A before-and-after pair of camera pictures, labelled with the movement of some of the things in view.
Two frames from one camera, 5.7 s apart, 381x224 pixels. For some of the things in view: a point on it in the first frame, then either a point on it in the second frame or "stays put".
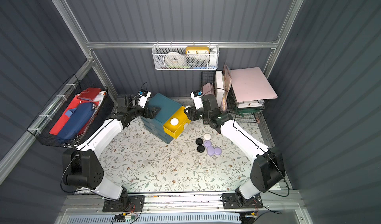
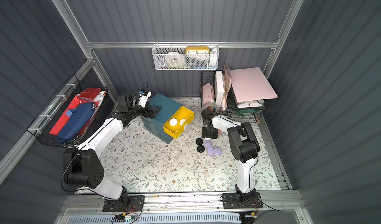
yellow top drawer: (174, 131) stays put
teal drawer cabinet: (155, 126) stays put
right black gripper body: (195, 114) → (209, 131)
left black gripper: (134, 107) stays put
